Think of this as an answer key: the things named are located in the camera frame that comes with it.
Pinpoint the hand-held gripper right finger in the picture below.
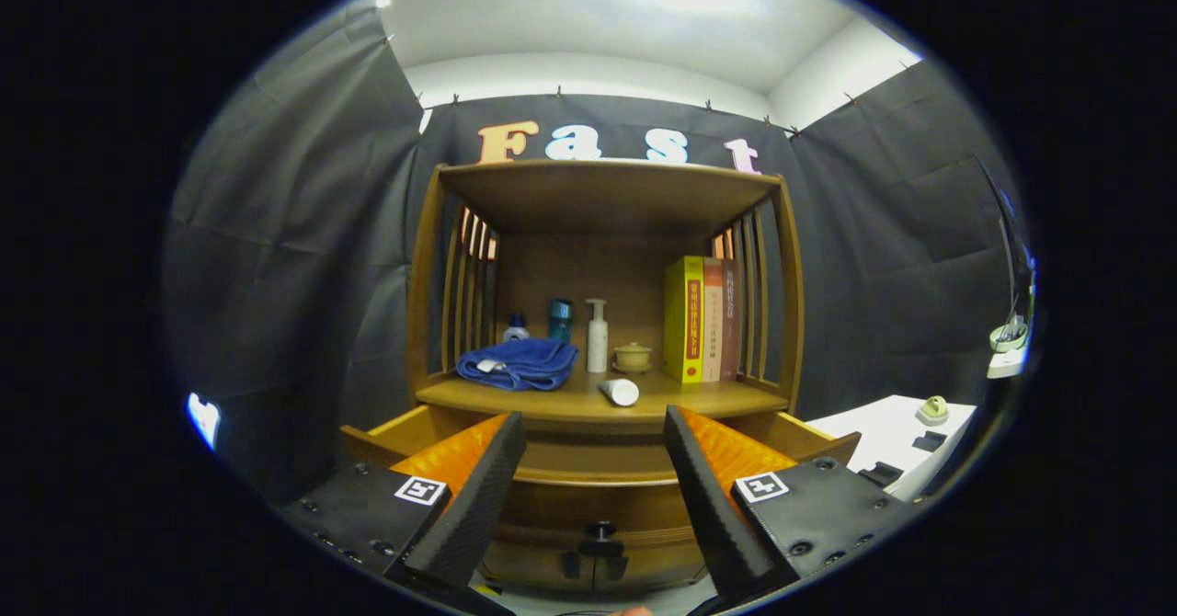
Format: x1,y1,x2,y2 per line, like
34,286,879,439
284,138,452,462
662,405,920,603

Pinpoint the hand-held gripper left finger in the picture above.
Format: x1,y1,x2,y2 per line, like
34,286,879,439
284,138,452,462
276,411,528,603

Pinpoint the wooden drawer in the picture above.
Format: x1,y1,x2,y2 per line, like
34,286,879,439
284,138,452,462
338,405,863,553

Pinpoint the wooden cabinet door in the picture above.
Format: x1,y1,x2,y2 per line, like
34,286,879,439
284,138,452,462
478,542,597,592
593,542,709,592

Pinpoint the wooden countertop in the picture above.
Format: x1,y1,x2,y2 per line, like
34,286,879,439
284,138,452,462
416,368,792,422

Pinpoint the white side cabinet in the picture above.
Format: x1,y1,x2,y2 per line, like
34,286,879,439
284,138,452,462
805,394,977,504

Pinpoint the wooden cabinet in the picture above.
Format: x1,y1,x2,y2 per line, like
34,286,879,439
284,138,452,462
338,158,863,594

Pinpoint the blue towel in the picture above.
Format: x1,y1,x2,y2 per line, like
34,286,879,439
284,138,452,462
456,337,580,393

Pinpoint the beige lidded tea cup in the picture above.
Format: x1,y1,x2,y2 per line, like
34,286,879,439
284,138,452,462
612,341,655,375

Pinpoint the brown book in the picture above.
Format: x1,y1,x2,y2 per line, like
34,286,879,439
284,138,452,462
721,259,742,381

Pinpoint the yellow book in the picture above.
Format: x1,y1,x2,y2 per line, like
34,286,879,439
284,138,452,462
663,256,705,384

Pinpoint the white pump bottle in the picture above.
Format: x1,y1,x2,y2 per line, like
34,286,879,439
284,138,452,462
586,299,610,374

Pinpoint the black backdrop cloth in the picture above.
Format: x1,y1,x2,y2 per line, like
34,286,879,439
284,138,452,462
164,0,1031,507

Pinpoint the black monitor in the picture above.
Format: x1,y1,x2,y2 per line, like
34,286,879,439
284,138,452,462
975,156,1035,323

